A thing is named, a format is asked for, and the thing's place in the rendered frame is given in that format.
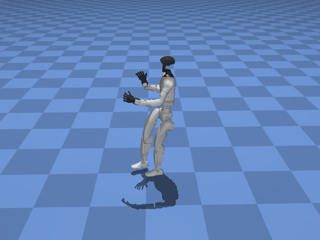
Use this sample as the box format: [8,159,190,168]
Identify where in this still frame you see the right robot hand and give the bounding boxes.
[135,71,148,85]

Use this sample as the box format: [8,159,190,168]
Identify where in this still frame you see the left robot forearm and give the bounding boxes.
[134,99,161,108]

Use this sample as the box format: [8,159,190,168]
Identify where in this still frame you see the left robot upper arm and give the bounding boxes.
[156,79,173,107]

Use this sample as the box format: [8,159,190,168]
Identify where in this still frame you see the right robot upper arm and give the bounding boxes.
[156,72,165,93]

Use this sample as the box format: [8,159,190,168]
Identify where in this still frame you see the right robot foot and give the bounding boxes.
[131,161,149,169]

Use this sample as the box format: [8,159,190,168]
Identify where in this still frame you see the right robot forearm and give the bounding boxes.
[142,83,157,91]

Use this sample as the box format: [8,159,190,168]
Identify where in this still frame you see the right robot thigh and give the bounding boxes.
[142,108,160,144]

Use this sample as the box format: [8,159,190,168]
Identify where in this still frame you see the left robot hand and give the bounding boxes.
[123,91,140,105]

